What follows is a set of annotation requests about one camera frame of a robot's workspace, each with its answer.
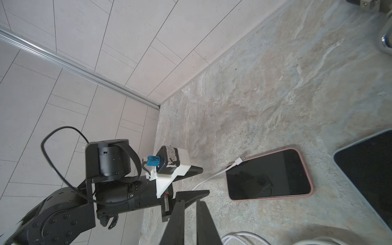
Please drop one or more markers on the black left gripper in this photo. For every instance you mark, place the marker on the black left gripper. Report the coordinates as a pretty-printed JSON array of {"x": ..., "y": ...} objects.
[{"x": 141, "y": 194}]

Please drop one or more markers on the green case phone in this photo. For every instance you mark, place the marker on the green case phone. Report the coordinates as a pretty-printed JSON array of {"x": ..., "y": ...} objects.
[{"x": 367, "y": 163}]

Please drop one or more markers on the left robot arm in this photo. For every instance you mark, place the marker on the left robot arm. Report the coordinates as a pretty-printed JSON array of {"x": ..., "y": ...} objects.
[{"x": 65, "y": 214}]

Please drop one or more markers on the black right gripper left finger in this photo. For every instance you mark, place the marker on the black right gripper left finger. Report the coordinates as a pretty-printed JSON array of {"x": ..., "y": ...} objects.
[{"x": 174, "y": 232}]

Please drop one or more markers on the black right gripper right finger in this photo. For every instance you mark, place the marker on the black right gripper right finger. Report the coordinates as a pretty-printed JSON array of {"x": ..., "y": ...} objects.
[{"x": 207, "y": 233}]

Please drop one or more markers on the black poker chip case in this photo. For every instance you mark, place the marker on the black poker chip case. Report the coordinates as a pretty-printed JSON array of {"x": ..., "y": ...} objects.
[{"x": 381, "y": 10}]

